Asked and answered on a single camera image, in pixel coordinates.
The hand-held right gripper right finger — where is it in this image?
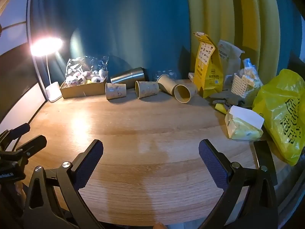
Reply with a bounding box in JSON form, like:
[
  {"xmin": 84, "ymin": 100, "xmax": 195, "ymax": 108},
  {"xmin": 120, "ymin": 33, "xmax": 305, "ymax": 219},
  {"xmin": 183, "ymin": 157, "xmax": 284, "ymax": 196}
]
[{"xmin": 198, "ymin": 139, "xmax": 279, "ymax": 229}]

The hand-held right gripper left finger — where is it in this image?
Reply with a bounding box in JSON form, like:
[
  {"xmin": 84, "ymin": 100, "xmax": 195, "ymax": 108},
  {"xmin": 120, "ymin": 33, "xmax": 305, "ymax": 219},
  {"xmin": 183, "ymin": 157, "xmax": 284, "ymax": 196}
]
[{"xmin": 23, "ymin": 139, "xmax": 104, "ymax": 229}]

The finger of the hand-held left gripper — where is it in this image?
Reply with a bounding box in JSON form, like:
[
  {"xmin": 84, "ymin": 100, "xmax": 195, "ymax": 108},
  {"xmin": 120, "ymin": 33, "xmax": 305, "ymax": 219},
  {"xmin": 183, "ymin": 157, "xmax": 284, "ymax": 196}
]
[
  {"xmin": 0, "ymin": 123, "xmax": 31, "ymax": 146},
  {"xmin": 13, "ymin": 135, "xmax": 47, "ymax": 160}
]

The printed brown paper cup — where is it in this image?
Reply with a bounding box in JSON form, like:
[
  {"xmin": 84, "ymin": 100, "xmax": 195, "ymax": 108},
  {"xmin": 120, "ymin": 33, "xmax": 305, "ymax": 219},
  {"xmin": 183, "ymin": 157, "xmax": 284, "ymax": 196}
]
[
  {"xmin": 135, "ymin": 81, "xmax": 160, "ymax": 99},
  {"xmin": 173, "ymin": 83, "xmax": 198, "ymax": 104},
  {"xmin": 105, "ymin": 83, "xmax": 127, "ymax": 100},
  {"xmin": 157, "ymin": 74, "xmax": 178, "ymax": 95}
]

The yellow tissue pack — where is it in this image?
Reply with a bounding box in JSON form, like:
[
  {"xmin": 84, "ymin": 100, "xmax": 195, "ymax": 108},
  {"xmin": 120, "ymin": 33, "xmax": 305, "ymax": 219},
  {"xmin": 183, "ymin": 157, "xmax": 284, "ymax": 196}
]
[{"xmin": 224, "ymin": 105, "xmax": 265, "ymax": 141}]

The white desk lamp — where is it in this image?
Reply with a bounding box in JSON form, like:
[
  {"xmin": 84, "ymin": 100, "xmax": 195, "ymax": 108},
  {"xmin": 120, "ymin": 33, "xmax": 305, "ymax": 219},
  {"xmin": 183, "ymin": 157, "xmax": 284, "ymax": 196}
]
[{"xmin": 30, "ymin": 38, "xmax": 64, "ymax": 103}]

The yellow scouring sponge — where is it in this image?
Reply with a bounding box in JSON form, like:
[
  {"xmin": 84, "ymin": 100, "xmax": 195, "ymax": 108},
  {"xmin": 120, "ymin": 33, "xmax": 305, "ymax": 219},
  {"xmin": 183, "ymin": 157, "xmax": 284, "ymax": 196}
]
[{"xmin": 214, "ymin": 102, "xmax": 230, "ymax": 114}]

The grey cloth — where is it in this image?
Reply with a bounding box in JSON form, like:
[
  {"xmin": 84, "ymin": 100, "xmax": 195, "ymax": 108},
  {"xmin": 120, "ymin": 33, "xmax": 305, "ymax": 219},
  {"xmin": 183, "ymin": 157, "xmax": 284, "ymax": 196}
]
[{"xmin": 209, "ymin": 89, "xmax": 254, "ymax": 108}]

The brown cardboard box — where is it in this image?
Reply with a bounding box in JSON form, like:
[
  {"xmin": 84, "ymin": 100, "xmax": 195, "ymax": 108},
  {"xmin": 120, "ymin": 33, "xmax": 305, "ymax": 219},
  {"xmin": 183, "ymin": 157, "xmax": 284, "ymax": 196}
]
[{"xmin": 59, "ymin": 77, "xmax": 108, "ymax": 99}]

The clear bag of snacks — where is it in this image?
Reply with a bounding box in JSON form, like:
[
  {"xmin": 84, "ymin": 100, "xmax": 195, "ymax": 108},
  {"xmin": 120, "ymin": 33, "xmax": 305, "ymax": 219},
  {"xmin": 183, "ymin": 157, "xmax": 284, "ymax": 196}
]
[{"xmin": 65, "ymin": 56, "xmax": 110, "ymax": 86}]

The white woven basket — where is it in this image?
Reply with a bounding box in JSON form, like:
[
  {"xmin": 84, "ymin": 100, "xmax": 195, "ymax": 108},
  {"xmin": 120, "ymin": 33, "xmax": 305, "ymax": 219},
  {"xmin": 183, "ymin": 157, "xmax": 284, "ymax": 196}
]
[{"xmin": 230, "ymin": 73, "xmax": 263, "ymax": 99}]

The yellow plastic bag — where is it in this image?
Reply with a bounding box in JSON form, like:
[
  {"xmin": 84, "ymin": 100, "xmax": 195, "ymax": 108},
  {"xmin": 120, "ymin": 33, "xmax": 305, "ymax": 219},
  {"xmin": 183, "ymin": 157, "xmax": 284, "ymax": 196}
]
[{"xmin": 252, "ymin": 69, "xmax": 305, "ymax": 166}]

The yellow paper bag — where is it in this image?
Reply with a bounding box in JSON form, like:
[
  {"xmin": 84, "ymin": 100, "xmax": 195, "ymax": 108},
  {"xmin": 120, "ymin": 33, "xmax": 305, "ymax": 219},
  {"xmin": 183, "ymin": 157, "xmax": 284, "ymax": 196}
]
[{"xmin": 192, "ymin": 32, "xmax": 224, "ymax": 98}]

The steel tumbler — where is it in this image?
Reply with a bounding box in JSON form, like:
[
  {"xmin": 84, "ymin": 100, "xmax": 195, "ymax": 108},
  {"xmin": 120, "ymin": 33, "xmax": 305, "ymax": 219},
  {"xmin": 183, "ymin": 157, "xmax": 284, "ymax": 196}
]
[{"xmin": 110, "ymin": 67, "xmax": 146, "ymax": 86}]

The clear snack packet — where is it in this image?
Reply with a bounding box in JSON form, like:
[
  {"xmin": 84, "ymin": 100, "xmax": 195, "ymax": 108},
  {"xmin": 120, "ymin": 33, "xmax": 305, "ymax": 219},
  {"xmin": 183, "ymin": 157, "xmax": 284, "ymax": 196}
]
[{"xmin": 238, "ymin": 58, "xmax": 263, "ymax": 87}]

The grey paper bag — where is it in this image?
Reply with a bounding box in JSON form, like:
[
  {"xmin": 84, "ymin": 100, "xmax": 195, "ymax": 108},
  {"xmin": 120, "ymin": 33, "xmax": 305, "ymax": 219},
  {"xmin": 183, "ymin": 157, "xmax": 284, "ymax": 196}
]
[{"xmin": 216, "ymin": 40, "xmax": 246, "ymax": 90}]

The teal curtain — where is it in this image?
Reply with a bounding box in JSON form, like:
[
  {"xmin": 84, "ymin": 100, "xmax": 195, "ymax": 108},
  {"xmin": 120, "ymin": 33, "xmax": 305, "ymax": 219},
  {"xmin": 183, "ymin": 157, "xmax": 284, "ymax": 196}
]
[{"xmin": 30, "ymin": 0, "xmax": 194, "ymax": 93}]

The yellow curtain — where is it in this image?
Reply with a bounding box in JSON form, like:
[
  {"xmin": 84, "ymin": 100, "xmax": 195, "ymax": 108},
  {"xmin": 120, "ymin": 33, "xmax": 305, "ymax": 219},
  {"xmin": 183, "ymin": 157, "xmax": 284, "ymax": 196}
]
[{"xmin": 185, "ymin": 0, "xmax": 281, "ymax": 87}]

